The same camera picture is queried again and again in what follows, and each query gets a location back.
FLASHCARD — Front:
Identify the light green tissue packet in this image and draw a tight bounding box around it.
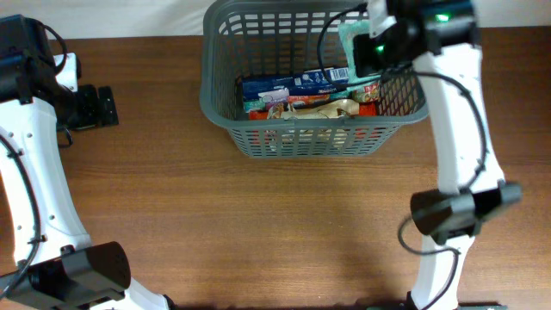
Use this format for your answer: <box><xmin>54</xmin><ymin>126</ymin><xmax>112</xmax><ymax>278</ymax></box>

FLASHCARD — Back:
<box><xmin>337</xmin><ymin>20</ymin><xmax>381</xmax><ymax>88</ymax></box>

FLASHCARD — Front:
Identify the green lid jar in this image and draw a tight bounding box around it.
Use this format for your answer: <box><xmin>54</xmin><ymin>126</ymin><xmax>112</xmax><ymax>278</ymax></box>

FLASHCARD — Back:
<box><xmin>352</xmin><ymin>81</ymin><xmax>381</xmax><ymax>103</ymax></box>

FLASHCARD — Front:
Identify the blue cardboard box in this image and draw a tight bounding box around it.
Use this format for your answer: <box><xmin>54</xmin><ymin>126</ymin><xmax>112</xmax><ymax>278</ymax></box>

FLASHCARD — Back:
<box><xmin>239</xmin><ymin>69</ymin><xmax>350</xmax><ymax>113</ymax></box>

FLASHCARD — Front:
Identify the orange spaghetti package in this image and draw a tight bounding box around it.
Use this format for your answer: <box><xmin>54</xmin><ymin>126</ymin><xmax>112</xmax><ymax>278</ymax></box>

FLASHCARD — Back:
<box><xmin>249</xmin><ymin>103</ymin><xmax>377</xmax><ymax>145</ymax></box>

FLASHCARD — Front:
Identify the beige snack bag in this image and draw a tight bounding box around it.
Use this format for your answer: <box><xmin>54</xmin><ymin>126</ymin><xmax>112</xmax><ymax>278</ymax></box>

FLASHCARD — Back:
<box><xmin>266</xmin><ymin>99</ymin><xmax>361</xmax><ymax>152</ymax></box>

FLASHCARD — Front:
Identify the grey plastic basket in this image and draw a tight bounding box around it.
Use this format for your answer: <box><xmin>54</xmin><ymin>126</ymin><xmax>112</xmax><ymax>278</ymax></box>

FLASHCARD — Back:
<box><xmin>200</xmin><ymin>0</ymin><xmax>428</xmax><ymax>158</ymax></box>

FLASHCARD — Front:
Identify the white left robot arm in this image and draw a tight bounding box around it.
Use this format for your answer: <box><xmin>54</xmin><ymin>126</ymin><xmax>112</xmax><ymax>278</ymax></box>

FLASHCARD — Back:
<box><xmin>1</xmin><ymin>15</ymin><xmax>174</xmax><ymax>310</ymax></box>

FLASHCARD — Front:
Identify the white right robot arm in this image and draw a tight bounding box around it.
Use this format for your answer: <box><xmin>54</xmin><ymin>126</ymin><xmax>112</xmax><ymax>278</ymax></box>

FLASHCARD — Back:
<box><xmin>354</xmin><ymin>1</ymin><xmax>523</xmax><ymax>309</ymax></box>

